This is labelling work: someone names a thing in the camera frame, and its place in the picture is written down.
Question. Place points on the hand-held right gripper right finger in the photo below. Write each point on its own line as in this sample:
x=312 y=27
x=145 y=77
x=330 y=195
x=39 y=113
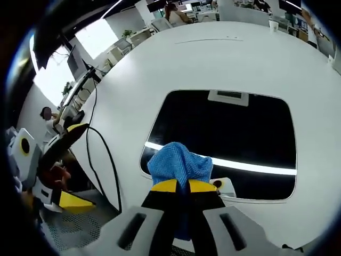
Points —
x=213 y=210

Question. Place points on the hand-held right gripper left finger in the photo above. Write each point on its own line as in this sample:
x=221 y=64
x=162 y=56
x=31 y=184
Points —
x=149 y=213

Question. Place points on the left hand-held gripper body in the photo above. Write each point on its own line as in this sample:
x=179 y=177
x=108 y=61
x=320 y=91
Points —
x=24 y=160

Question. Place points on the blue cleaning cloth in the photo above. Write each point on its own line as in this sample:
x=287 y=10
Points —
x=178 y=162

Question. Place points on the person's left hand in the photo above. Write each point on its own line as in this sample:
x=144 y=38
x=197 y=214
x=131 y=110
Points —
x=57 y=176

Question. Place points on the green potted plant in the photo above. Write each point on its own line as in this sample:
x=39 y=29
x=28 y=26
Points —
x=67 y=88
x=127 y=33

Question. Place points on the grey desk monitor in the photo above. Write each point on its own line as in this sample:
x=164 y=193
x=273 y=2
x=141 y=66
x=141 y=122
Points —
x=76 y=61

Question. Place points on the grey office chair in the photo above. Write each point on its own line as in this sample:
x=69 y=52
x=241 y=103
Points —
x=123 y=45

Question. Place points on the white paper cup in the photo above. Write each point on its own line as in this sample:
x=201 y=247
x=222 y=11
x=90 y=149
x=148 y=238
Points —
x=331 y=59
x=273 y=26

